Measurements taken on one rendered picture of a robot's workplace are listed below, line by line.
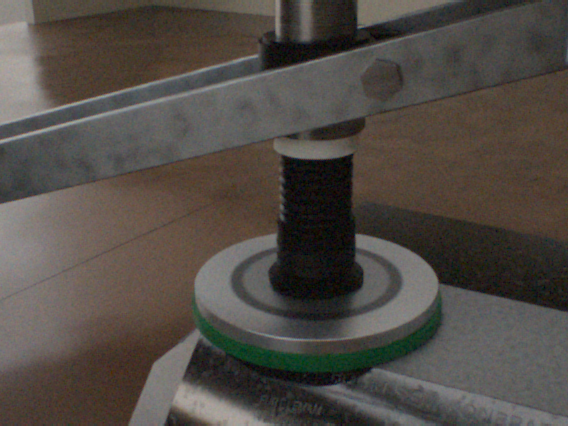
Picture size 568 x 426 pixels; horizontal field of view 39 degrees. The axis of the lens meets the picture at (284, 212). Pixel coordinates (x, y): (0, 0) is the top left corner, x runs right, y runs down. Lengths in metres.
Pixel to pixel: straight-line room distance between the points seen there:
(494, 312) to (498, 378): 0.10
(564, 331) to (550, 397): 0.10
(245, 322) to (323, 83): 0.20
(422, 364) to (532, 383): 0.08
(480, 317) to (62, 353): 1.71
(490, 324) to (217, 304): 0.23
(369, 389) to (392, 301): 0.08
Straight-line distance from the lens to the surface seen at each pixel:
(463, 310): 0.73
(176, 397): 0.69
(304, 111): 0.60
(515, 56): 0.58
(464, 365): 0.65
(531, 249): 0.86
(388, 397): 0.63
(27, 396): 2.15
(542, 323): 0.72
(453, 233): 0.88
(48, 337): 2.39
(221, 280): 0.71
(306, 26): 0.61
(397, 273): 0.72
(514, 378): 0.64
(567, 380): 0.65
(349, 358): 0.63
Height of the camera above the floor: 1.16
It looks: 22 degrees down
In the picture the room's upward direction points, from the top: 1 degrees counter-clockwise
